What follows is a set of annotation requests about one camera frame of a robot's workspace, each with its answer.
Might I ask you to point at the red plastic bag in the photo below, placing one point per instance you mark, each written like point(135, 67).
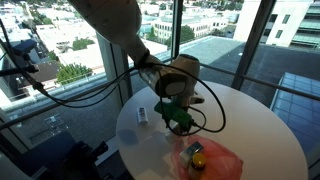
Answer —
point(221, 163)

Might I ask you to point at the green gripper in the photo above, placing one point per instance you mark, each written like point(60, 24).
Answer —
point(169, 112)

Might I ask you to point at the yellow cap bottle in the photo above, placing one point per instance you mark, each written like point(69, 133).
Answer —
point(196, 166)

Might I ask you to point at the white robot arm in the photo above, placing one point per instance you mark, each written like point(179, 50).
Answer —
point(118, 21)

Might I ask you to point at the round white pedestal table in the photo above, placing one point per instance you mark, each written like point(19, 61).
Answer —
point(268, 148)

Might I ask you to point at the blue black equipment base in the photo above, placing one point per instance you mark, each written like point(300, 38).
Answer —
point(62, 158)

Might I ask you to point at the white remote control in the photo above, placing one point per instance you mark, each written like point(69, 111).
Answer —
point(142, 116)

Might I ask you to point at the camera on tripod stand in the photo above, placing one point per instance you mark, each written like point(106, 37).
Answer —
point(22, 50)

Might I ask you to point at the white bottle blue label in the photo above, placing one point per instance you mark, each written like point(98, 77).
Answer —
point(186, 155)

